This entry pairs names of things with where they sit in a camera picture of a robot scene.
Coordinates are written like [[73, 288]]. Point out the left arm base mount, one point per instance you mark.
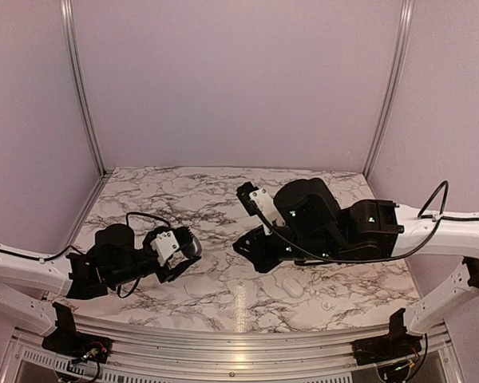
[[79, 346]]

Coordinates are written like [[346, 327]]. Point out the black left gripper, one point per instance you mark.
[[168, 274]]

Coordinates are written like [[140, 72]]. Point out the aluminium frame post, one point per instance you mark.
[[395, 75], [69, 28]]

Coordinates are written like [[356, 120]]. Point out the aluminium front rail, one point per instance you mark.
[[146, 354]]

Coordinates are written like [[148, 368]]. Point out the right aluminium frame post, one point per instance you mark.
[[395, 75]]

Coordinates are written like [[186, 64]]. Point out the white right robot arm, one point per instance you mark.
[[428, 232]]

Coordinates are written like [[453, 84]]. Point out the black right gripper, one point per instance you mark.
[[261, 258]]

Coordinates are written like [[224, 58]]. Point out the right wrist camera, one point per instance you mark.
[[255, 199]]

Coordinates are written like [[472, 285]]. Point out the purple earbud charging case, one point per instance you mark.
[[191, 248]]

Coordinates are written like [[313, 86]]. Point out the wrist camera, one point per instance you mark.
[[255, 199], [164, 242]]

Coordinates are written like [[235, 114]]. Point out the left aluminium frame post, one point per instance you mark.
[[69, 28]]

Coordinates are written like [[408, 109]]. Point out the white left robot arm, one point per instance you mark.
[[50, 273]]

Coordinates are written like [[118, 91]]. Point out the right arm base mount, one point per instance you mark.
[[384, 348]]

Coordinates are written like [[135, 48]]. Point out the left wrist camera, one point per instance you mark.
[[164, 242]]

